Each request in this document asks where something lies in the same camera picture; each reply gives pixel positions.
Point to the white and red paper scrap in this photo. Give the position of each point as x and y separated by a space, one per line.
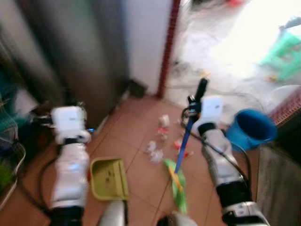
163 121

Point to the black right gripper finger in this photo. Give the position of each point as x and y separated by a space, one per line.
201 88

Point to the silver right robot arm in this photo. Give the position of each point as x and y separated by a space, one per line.
225 165

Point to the small red scrap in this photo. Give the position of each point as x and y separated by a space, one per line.
179 144

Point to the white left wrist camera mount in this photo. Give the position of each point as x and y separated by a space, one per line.
69 120

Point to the blue plastic bucket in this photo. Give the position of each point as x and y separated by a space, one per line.
251 129

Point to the crumpled white paper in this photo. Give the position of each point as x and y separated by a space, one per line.
153 151

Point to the green plastic stool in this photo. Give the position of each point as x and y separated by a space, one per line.
284 56

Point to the silver right robot leg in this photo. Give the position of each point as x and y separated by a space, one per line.
171 220

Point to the silver left robot leg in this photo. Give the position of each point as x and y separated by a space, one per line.
113 214

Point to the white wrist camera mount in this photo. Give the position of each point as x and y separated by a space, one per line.
211 110
69 120

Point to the dark red door frame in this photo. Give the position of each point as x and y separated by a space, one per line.
168 47

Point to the grey cabinet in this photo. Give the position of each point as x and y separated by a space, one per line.
280 188

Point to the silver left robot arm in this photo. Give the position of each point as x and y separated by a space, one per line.
70 174

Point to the grey metal refrigerator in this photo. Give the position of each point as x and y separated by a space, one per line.
80 56

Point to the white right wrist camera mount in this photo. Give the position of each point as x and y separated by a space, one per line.
211 110

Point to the small black block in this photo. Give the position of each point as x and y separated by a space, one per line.
137 89

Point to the silver robot leg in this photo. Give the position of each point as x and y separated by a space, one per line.
171 220
113 214

